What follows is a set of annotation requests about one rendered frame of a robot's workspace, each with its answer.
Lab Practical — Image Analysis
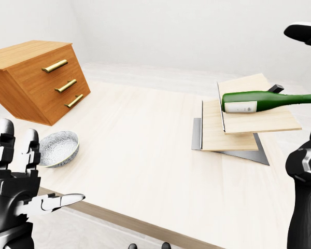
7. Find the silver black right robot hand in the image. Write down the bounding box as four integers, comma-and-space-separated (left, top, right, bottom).
283, 12, 311, 56

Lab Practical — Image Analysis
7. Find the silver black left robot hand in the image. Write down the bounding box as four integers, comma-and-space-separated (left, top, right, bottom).
0, 118, 87, 236

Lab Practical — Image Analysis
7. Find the green wine bottle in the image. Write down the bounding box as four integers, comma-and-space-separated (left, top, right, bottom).
220, 90, 311, 114

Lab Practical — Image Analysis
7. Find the wooden wine rack, grey base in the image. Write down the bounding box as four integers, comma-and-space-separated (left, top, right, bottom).
191, 73, 303, 167

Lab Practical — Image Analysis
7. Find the grey patterned bowl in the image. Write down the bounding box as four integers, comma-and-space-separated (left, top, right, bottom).
38, 130, 80, 169

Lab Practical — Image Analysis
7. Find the small black block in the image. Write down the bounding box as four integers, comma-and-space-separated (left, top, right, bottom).
268, 84, 284, 94

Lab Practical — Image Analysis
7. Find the wooden cabinet drawer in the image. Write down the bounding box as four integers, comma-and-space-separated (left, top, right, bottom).
35, 77, 92, 127
8, 44, 80, 90
22, 61, 86, 110

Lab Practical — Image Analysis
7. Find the wooden cabinet with drawers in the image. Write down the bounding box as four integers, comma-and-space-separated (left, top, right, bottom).
0, 39, 92, 127

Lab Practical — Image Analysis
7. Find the brass drawer handle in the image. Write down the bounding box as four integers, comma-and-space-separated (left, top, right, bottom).
54, 79, 78, 94
41, 59, 68, 74
64, 94, 84, 109

